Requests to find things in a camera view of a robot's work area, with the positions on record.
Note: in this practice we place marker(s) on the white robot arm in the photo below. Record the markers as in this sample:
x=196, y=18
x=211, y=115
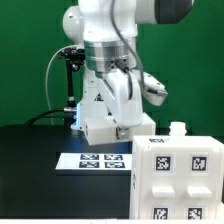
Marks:
x=104, y=33

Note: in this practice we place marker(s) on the white marker base sheet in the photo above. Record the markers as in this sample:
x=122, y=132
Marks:
x=94, y=162

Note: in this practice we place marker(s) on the black camera stand pole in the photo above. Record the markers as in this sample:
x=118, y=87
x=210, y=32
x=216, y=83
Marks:
x=69, y=69

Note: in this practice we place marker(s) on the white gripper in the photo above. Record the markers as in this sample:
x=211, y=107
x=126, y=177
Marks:
x=125, y=105

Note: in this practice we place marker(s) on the white cabinet body box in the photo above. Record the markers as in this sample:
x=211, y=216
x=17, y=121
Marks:
x=180, y=145

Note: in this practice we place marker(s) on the white cabinet top block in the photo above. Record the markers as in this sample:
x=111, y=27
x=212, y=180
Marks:
x=103, y=130

